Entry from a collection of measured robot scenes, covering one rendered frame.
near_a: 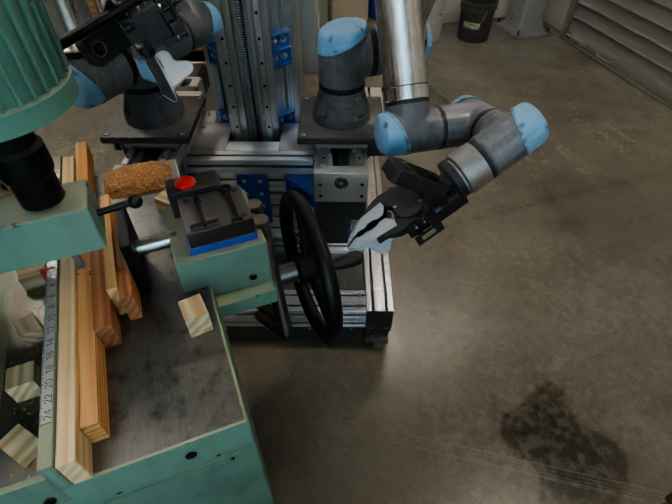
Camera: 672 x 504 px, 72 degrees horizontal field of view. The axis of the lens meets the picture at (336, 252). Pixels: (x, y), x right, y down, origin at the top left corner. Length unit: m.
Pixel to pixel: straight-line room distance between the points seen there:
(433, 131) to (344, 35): 0.41
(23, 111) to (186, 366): 0.35
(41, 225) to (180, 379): 0.25
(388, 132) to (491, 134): 0.16
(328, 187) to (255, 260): 0.49
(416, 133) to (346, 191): 0.41
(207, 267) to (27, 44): 0.35
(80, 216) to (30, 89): 0.18
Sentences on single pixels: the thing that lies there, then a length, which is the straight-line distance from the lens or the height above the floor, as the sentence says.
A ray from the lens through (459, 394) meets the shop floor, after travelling 1.68.
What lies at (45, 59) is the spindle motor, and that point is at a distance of 0.56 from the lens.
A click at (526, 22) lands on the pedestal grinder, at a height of 0.10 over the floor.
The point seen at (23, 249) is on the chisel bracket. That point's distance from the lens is 0.70.
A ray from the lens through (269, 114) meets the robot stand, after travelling 1.34.
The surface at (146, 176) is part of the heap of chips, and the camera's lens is 0.95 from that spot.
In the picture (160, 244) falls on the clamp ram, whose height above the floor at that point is 0.95.
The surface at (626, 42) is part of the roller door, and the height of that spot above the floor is 0.19.
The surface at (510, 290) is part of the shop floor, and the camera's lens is 2.01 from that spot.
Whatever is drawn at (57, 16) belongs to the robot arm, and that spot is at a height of 1.12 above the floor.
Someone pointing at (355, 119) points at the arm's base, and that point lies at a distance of 1.22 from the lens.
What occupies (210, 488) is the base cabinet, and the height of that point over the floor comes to 0.57.
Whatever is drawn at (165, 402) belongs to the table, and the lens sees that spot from 0.64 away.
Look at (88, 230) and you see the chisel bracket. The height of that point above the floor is 1.04.
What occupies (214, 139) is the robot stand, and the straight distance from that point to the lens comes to 1.40.
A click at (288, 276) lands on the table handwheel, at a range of 0.84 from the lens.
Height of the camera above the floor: 1.44
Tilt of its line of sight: 45 degrees down
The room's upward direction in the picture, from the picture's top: straight up
